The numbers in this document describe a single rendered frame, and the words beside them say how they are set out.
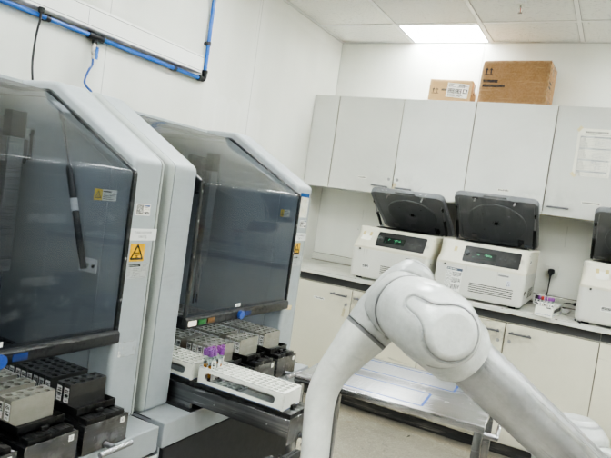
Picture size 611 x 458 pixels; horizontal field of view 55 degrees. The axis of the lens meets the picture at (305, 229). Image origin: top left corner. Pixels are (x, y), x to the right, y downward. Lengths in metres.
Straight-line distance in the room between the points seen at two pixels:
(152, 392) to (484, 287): 2.50
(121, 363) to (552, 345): 2.72
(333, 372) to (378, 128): 3.29
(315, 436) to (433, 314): 0.37
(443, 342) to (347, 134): 3.54
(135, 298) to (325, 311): 2.67
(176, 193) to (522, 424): 1.04
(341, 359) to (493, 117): 3.12
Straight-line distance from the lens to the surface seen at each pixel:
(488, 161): 4.10
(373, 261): 3.99
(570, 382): 3.80
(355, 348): 1.18
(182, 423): 1.77
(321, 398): 1.20
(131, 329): 1.63
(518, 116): 4.11
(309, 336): 4.23
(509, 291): 3.77
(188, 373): 1.80
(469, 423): 1.82
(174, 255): 1.69
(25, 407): 1.46
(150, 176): 1.58
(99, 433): 1.53
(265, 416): 1.66
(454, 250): 3.86
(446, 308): 0.99
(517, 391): 1.15
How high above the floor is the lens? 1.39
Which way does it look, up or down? 3 degrees down
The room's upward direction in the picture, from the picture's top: 8 degrees clockwise
